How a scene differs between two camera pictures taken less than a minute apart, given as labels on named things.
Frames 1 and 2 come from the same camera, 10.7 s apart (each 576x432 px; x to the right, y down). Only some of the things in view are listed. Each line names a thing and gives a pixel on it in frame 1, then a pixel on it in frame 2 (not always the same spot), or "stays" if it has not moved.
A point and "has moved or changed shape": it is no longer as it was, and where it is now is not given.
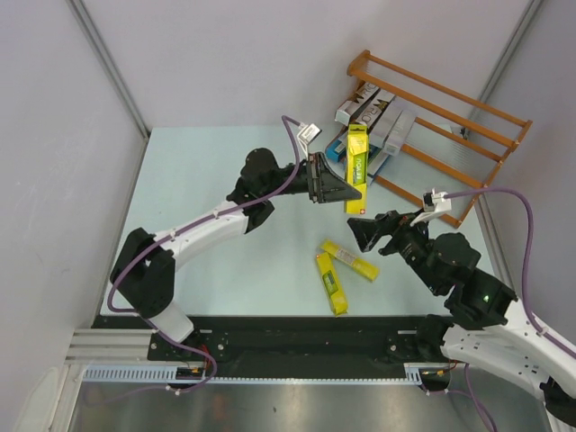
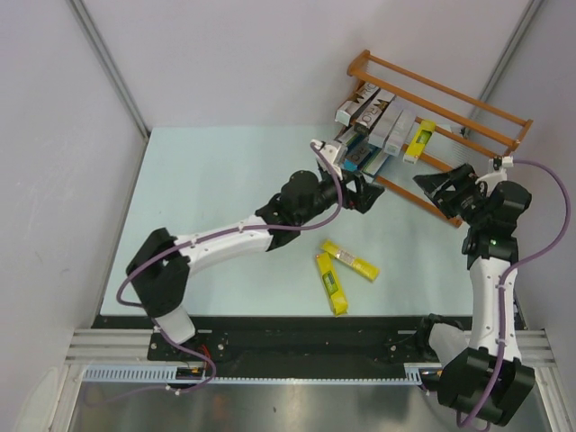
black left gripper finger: [330, 179] → [367, 190]
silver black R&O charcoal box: [365, 92] stays
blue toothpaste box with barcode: [336, 150] has moved or changed shape
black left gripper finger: [334, 191] → [366, 198]
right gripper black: [366, 230] → [433, 184]
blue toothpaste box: [372, 149] stays
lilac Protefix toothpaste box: [399, 132] stays
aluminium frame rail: [110, 346] stays
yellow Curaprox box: [332, 284] stays
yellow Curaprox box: [365, 268] stays
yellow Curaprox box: [356, 166] → [417, 146]
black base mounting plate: [284, 341] stays
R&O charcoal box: [382, 100] stays
